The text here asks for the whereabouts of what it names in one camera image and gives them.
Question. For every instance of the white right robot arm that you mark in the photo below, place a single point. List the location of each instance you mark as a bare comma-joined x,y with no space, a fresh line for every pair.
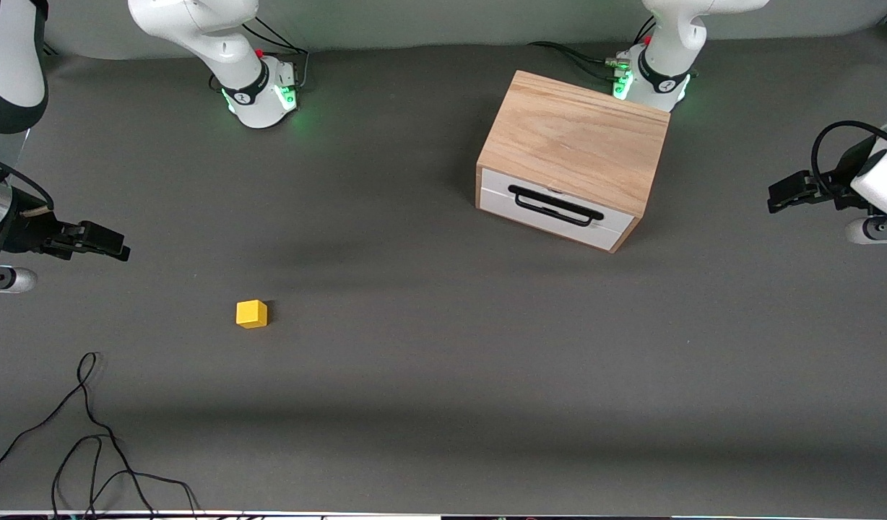
219,43

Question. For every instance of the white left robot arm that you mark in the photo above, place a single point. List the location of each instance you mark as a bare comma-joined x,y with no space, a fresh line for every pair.
667,43

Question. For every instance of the wooden drawer cabinet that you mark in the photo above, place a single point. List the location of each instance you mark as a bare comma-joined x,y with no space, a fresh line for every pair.
573,141

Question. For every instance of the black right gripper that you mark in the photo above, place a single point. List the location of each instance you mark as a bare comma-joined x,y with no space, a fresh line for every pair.
29,230

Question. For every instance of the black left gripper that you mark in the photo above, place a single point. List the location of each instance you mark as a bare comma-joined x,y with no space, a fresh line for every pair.
836,186

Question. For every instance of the yellow cube block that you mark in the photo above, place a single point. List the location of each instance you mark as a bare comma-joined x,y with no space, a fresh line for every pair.
251,314

